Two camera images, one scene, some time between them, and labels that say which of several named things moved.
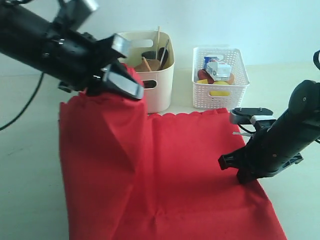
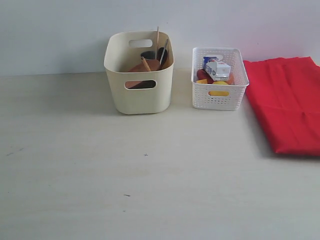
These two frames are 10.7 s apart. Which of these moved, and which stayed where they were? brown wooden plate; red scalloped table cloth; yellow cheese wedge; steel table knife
Moved: red scalloped table cloth
Stayed: steel table knife; yellow cheese wedge; brown wooden plate
